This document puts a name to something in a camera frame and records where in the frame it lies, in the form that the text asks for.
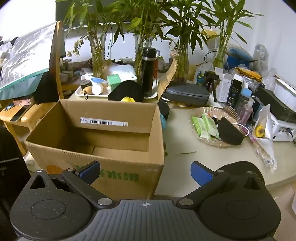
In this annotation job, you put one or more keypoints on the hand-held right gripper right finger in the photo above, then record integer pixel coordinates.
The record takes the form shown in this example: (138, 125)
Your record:
(200, 173)

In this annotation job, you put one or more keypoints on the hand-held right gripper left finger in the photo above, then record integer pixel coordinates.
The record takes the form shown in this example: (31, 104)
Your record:
(90, 172)

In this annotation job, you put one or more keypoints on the cardboard box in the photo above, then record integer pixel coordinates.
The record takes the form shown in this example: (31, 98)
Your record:
(46, 129)

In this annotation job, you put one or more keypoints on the fallen green leaf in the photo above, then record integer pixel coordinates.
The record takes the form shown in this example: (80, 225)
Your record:
(185, 153)

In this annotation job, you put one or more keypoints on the glass plate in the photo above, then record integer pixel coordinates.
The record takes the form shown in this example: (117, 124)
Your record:
(216, 143)

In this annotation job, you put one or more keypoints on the green sachet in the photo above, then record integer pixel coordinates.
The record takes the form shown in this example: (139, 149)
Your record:
(211, 127)
(200, 126)

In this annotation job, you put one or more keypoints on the teal cloth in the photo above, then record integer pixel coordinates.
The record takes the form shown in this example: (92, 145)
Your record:
(163, 120)

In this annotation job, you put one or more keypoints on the yellow tape measure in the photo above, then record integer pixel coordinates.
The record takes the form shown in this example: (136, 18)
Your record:
(260, 131)

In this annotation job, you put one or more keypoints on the pink pump bottle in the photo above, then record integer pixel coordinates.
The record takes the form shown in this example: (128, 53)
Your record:
(245, 111)

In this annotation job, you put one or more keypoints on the white tray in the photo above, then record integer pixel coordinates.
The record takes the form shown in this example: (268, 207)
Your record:
(78, 93)

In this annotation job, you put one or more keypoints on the tan pouch with carabiner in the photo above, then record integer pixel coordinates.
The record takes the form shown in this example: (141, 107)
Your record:
(86, 90)

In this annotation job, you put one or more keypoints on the black office chair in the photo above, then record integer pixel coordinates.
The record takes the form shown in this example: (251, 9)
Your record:
(9, 166)

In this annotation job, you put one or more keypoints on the grey zip case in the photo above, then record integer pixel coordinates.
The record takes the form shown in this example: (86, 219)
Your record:
(187, 92)

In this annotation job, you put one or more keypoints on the yellow cloth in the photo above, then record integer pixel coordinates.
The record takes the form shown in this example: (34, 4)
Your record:
(128, 99)

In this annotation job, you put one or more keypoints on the white jar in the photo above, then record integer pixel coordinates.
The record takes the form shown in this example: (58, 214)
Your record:
(97, 89)

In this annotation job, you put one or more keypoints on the black round speaker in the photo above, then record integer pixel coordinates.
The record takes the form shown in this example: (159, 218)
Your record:
(85, 83)

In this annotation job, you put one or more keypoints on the white product box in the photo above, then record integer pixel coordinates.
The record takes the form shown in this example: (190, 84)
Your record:
(223, 85)

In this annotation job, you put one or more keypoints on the blue-topped box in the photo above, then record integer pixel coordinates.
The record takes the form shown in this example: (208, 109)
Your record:
(245, 93)

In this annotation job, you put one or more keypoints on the black product box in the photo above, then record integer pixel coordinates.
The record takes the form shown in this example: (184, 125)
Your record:
(235, 89)

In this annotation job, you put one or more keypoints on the green white tissue pack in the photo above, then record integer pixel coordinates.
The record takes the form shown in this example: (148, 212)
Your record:
(113, 82)

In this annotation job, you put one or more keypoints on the smartphone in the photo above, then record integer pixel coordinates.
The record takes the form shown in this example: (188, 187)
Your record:
(17, 114)

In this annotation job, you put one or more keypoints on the white plastic device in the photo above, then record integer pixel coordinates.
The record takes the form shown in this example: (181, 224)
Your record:
(283, 129)

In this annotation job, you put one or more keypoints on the black mini tripod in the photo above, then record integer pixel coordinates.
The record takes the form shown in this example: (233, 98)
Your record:
(210, 80)

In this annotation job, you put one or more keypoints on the printed plastic bag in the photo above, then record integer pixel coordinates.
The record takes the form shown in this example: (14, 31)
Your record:
(200, 77)

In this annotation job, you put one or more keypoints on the pink box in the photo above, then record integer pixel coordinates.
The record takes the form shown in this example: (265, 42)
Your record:
(23, 101)

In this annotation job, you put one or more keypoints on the brown paper bag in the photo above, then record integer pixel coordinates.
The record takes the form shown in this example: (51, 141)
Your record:
(106, 65)
(165, 78)

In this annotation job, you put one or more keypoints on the white plastic bag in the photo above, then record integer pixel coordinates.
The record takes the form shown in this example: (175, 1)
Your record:
(120, 68)

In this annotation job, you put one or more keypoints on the yellow black pouch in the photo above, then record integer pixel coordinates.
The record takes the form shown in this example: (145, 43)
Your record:
(248, 73)

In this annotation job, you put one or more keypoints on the black thermos bottle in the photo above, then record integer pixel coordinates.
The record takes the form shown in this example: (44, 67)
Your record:
(148, 74)

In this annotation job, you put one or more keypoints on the wooden chair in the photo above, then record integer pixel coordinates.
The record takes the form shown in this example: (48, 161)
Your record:
(59, 60)

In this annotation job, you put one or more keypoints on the white grid box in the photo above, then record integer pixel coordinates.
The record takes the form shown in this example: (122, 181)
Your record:
(285, 88)

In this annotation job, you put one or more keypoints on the blue cushion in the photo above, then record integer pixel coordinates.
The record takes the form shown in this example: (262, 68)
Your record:
(240, 55)

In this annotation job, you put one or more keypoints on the green bag with clear plastic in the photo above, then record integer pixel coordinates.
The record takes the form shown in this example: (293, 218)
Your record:
(25, 60)

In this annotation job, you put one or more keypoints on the crumpled clear plastic bag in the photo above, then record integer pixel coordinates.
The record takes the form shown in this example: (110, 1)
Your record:
(261, 55)

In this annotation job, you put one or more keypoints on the dark wall board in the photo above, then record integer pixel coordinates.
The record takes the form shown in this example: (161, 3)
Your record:
(69, 14)

